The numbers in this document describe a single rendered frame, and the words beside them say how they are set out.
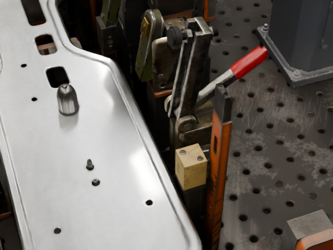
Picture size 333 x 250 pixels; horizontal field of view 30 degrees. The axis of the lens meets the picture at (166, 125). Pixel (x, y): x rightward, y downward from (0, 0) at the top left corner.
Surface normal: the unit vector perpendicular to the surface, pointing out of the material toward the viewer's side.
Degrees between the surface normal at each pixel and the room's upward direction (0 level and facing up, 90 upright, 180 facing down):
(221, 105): 90
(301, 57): 90
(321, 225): 0
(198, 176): 90
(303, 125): 0
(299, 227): 0
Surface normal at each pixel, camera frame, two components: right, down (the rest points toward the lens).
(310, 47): -0.44, 0.67
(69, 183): 0.00, -0.66
